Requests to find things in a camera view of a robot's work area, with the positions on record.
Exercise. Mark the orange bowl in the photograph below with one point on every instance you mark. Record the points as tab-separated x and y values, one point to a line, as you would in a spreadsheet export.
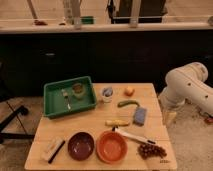
111	147

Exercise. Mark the white cup with blue item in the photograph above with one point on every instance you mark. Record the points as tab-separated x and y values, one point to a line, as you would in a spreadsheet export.
106	94

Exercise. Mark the glass jar in tray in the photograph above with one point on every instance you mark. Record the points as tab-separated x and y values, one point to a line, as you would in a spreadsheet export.
78	90

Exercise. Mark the bunch of purple grapes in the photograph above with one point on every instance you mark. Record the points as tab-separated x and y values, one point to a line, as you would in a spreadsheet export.
148	150

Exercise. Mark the blue sponge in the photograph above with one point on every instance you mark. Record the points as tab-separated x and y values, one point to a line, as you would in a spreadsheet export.
139	116

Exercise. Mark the orange fruit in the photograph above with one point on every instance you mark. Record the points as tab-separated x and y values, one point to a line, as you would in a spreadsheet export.
129	91

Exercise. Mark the black chair base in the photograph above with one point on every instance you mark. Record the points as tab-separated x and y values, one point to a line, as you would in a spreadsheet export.
7	121

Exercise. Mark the green cucumber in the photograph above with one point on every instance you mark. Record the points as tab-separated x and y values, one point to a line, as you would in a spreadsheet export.
128	102

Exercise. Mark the purple bowl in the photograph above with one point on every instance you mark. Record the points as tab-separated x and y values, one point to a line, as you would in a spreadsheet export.
81	146

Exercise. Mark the green plastic tray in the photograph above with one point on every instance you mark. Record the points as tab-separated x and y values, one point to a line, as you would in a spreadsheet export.
56	106

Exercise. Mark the small utensil in tray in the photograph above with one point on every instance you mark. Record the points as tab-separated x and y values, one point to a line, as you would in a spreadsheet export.
66	97

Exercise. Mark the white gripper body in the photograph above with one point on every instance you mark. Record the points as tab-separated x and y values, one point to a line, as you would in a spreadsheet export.
168	117

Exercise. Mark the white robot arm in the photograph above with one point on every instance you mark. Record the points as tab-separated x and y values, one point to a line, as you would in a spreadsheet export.
186	83

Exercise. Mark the white handled knife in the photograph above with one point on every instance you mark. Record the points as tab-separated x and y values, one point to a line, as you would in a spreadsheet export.
131	136

